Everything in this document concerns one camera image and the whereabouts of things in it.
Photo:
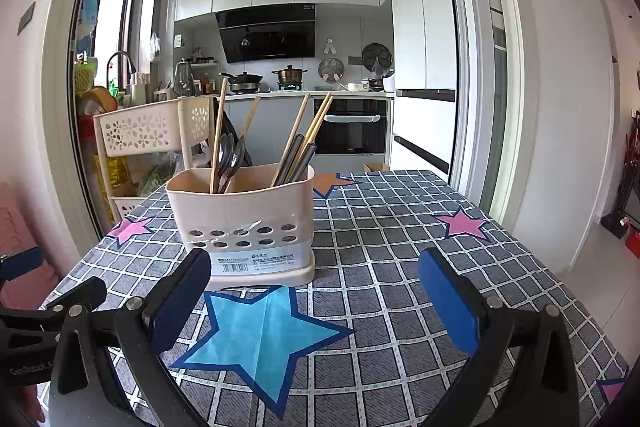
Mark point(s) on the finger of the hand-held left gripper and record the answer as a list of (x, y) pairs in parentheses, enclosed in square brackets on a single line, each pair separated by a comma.
[(85, 294), (20, 264)]

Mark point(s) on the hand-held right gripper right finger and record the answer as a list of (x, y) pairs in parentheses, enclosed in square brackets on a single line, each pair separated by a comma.
[(450, 302)]

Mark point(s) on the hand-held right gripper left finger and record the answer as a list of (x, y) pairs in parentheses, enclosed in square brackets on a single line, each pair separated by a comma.
[(180, 302)]

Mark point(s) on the cream plastic utensil holder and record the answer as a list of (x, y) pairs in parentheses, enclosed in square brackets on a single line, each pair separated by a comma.
[(240, 212)]

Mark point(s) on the translucent grey spoon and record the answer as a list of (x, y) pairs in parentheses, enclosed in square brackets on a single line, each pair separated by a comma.
[(226, 157), (239, 154)]

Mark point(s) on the pink board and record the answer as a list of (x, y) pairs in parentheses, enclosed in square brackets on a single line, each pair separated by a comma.
[(20, 227)]

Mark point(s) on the grey checked star tablecloth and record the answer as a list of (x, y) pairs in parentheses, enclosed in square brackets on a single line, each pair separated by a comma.
[(390, 247)]

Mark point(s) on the yellow oil bottle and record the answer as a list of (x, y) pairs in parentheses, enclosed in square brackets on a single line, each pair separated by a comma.
[(116, 174)]

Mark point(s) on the bag of vegetables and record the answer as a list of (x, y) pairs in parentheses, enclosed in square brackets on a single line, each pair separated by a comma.
[(156, 179)]

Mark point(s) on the cardboard box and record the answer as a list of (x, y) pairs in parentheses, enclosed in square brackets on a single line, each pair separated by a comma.
[(377, 167)]

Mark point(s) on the cream plastic storage trolley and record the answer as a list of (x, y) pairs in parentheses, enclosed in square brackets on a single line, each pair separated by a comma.
[(140, 127)]

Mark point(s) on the red canister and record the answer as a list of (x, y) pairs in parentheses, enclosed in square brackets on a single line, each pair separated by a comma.
[(633, 243)]

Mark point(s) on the black built-in oven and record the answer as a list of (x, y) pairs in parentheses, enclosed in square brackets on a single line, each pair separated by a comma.
[(350, 137)]

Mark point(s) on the green plastic basket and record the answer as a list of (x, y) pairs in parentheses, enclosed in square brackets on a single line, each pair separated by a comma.
[(85, 75)]

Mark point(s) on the glass kettle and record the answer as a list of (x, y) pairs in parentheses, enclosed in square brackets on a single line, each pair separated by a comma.
[(185, 79)]

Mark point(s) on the white rice cooker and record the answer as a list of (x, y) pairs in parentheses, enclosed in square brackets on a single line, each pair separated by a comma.
[(388, 83)]

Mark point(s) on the black wok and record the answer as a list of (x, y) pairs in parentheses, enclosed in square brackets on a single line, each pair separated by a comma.
[(245, 81)]

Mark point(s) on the black kitchen faucet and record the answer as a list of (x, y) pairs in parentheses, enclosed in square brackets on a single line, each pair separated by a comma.
[(120, 55)]

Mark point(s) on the copper cooking pot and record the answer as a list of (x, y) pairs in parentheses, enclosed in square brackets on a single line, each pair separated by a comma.
[(290, 76)]

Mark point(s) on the round dark divided tray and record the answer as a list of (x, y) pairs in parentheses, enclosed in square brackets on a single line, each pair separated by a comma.
[(377, 55)]

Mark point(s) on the round steamer rack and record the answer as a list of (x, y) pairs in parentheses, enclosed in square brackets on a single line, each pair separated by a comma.
[(331, 69)]

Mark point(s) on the white refrigerator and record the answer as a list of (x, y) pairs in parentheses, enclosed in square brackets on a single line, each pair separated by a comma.
[(425, 32)]

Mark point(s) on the black range hood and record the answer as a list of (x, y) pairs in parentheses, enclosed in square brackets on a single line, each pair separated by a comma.
[(270, 32)]

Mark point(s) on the grey wall switch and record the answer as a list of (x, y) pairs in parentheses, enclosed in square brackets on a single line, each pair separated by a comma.
[(26, 18)]

